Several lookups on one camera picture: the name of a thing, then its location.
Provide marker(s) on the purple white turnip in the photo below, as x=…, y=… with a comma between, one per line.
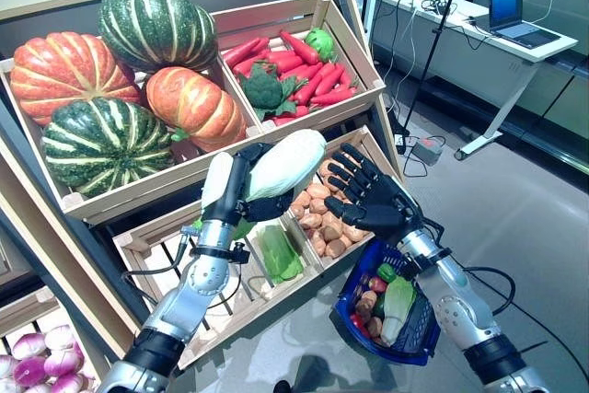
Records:
x=69, y=384
x=5, y=365
x=30, y=371
x=60, y=335
x=28, y=346
x=62, y=361

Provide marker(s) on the red apple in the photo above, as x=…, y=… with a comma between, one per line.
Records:
x=378, y=283

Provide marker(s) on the white office desk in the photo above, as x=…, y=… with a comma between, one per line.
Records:
x=461, y=13

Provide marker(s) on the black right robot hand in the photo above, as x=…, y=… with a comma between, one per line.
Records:
x=382, y=209

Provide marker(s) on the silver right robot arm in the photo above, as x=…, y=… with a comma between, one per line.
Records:
x=460, y=292

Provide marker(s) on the red carrot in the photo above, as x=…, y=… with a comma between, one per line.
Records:
x=301, y=73
x=299, y=47
x=308, y=89
x=244, y=50
x=331, y=97
x=285, y=61
x=250, y=64
x=329, y=80

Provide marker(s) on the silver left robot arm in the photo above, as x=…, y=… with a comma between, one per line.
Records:
x=202, y=282

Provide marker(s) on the wooden slatted cabbage crate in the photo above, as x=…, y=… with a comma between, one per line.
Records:
x=152, y=232

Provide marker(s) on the light green lettuce head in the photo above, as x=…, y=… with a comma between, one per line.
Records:
x=319, y=43

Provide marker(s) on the blue plastic shopping basket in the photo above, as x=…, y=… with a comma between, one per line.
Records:
x=414, y=338

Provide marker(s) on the round orange ribbed pumpkin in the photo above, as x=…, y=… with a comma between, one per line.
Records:
x=64, y=71

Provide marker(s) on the wooden pepper crate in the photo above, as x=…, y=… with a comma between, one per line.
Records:
x=322, y=113

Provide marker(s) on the red tomato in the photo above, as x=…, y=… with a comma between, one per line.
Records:
x=356, y=320

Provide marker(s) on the dark green cucumber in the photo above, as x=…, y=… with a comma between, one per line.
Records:
x=379, y=305

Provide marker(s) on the elongated orange pumpkin green stem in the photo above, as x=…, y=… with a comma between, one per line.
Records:
x=198, y=107

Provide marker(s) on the open grey laptop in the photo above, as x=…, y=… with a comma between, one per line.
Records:
x=506, y=2

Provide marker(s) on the green white napa cabbage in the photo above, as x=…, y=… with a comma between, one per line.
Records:
x=278, y=255
x=396, y=305
x=290, y=163

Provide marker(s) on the dark green broccoli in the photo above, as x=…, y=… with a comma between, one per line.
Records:
x=264, y=89

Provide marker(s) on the grey power box red switch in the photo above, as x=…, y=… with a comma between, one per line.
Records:
x=427, y=150

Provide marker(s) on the wooden crate of potatoes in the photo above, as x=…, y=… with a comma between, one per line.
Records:
x=356, y=134

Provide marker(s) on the small brown basket potato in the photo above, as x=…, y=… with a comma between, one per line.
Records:
x=362, y=309
x=373, y=326
x=368, y=298

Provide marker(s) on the wooden crate of pumpkins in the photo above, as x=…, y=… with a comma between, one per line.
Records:
x=152, y=181

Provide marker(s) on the green bell pepper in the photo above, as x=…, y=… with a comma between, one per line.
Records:
x=386, y=272

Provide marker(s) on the green striped pumpkin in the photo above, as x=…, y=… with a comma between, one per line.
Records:
x=106, y=144
x=156, y=27

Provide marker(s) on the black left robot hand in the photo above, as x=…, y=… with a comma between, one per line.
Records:
x=230, y=199

